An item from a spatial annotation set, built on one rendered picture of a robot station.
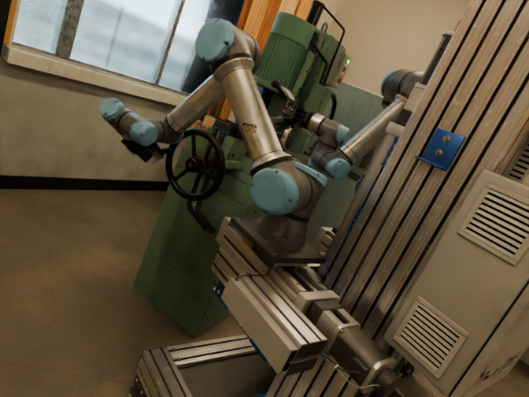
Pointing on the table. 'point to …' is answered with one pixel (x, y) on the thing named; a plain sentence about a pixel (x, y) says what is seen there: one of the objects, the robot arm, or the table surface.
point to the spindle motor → (283, 51)
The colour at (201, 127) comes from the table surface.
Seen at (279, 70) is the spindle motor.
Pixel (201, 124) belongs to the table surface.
